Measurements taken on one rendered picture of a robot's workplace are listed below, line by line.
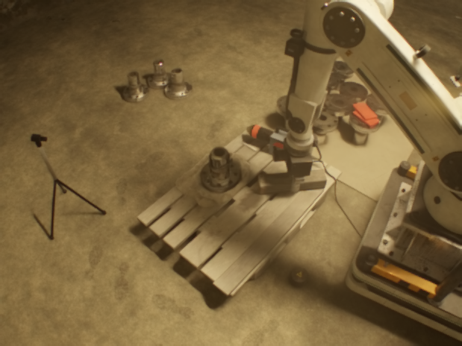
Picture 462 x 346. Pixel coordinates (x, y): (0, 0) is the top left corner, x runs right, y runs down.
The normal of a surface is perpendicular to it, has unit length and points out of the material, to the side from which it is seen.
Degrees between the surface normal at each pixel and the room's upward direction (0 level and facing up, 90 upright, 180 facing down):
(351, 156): 0
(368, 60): 90
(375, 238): 0
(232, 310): 0
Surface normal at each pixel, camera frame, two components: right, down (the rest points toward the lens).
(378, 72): -0.56, 0.61
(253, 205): 0.00, -0.68
